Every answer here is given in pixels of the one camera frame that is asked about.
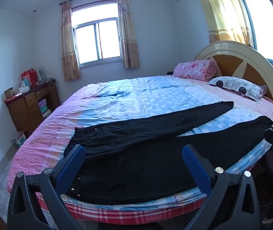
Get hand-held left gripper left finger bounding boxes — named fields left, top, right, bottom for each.
left=7, top=145, right=86, bottom=230

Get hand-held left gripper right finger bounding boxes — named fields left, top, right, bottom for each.
left=182, top=145, right=266, bottom=230

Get black pants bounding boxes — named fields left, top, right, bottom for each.
left=64, top=101, right=273, bottom=205

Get printed cardboard box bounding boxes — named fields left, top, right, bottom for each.
left=12, top=131, right=27, bottom=148

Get cream and brown headboard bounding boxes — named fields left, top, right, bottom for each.
left=194, top=41, right=273, bottom=111

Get patterned pillow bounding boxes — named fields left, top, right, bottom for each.
left=207, top=76, right=268, bottom=103

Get stack of books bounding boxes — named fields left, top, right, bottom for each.
left=38, top=98, right=53, bottom=118

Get wooden cabinet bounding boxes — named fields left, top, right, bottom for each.
left=4, top=81, right=61, bottom=138

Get small white box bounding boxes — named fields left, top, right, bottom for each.
left=17, top=86, right=31, bottom=95

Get bed with pastel patterned sheet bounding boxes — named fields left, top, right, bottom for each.
left=7, top=73, right=273, bottom=226

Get large window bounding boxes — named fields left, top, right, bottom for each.
left=231, top=0, right=273, bottom=73

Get red gift bag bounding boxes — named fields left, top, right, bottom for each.
left=21, top=67, right=38, bottom=89

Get pink folded blanket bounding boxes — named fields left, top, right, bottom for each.
left=173, top=59, right=220, bottom=82

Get pink floral curtain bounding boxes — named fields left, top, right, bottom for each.
left=117, top=0, right=140, bottom=69
left=60, top=1, right=82, bottom=82

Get small sliding window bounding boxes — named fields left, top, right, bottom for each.
left=71, top=2, right=124, bottom=68

